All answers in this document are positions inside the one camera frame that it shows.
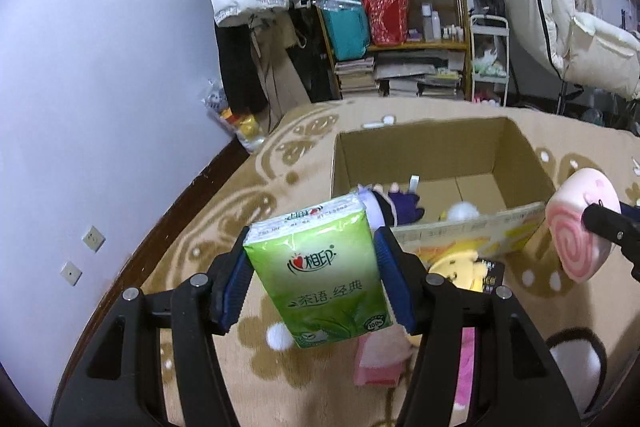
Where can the pink swirl roll plush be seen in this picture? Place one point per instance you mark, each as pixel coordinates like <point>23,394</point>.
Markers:
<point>575,227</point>

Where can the cardboard box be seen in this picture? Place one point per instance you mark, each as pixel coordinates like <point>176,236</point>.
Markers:
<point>440,152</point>

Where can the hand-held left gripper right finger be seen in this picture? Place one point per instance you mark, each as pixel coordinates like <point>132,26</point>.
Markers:
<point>395,287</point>

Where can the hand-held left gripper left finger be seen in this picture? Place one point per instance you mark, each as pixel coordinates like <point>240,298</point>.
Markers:
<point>234,292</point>

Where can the white fluffy plush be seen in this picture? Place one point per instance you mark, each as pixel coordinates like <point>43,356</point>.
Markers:
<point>462,211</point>

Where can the wide stack of books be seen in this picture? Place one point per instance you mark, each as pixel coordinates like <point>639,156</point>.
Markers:
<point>420,77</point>

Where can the beige flower blanket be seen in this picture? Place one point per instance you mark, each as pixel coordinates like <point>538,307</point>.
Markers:
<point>300,147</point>

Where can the black white furry item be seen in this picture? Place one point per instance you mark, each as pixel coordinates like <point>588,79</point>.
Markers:
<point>575,367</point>

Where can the purple dressed plush doll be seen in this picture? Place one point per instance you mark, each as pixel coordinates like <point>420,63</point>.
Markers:
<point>400,204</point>

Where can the green tissue pack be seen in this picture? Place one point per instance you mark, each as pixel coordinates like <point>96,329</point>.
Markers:
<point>320,272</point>

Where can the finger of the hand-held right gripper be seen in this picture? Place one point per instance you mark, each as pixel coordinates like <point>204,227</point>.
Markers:
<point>612,227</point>
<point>631,209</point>

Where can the narrow stack of books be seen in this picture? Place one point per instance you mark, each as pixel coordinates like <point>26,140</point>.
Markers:
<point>355,79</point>

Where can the teal bag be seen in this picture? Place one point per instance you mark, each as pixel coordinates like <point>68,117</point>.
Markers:
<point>345,27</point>

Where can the row of cosmetic bottles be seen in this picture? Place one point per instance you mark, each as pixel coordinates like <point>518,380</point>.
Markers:
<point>442,27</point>

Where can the pale pink packet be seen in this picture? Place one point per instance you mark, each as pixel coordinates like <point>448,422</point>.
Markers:
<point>380,362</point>

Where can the red patterned bag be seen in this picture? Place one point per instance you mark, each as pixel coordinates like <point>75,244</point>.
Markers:
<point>385,19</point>

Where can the wall socket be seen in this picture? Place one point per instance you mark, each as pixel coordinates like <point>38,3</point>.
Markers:
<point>94,238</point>
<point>71,273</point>

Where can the plastic bag of toys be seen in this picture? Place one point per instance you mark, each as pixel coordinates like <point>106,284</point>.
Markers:
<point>235,122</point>

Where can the yellow plush toy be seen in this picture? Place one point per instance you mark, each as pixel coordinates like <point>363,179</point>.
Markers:
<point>457,267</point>

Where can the black hanging garment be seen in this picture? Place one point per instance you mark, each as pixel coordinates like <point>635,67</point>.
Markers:
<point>240,67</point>

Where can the beige hanging garment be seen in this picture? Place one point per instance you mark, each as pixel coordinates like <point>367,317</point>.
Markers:
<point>280,72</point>

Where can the black packet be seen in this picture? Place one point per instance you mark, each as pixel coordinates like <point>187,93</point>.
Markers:
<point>492,277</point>

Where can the white rolling cart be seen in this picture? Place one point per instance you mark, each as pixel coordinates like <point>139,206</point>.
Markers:
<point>490,57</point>

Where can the magenta bear plush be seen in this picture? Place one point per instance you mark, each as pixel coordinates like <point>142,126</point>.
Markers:
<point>465,367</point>

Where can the cream down coat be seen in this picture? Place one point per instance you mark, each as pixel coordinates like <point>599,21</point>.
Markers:
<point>575,7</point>

